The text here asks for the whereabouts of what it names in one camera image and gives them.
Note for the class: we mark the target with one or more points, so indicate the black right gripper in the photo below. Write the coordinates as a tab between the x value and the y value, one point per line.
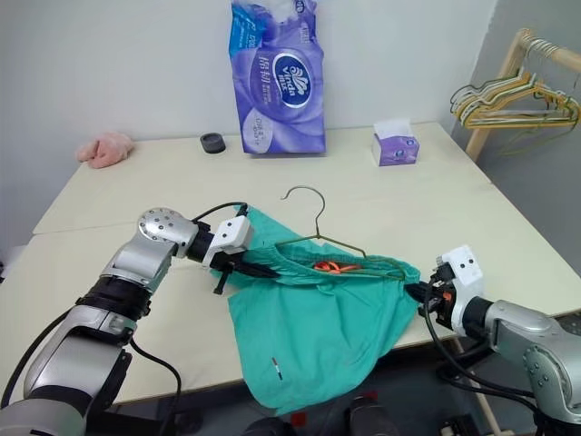
438	297

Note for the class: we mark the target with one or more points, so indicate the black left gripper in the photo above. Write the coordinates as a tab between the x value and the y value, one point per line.
229	260

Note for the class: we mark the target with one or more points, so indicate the green shorts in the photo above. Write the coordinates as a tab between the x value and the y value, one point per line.
318	331

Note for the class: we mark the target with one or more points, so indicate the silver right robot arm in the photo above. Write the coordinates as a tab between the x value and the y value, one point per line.
522	331

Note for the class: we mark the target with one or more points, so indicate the dark rounded shape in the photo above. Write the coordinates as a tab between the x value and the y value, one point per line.
372	415

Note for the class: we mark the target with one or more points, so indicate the black round container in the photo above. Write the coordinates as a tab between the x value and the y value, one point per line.
212	143

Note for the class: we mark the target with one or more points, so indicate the white table leg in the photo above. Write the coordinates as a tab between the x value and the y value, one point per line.
488	413

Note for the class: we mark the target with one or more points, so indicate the purple tissue box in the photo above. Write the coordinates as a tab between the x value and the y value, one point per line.
397	150

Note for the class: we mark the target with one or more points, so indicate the pink cloth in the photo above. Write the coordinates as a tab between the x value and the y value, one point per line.
104	150

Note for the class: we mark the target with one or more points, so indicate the purple tissue multipack bag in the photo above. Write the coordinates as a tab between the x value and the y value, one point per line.
279	91

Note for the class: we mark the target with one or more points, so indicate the wooden clothes rack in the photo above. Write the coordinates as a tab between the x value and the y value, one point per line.
510	68

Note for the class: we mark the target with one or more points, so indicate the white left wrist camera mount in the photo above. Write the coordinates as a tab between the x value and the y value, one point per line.
233	236

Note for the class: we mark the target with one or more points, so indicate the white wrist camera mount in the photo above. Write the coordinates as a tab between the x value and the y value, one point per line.
233	236
467	277

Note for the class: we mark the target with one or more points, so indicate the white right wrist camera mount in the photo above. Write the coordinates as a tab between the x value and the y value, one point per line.
467	277

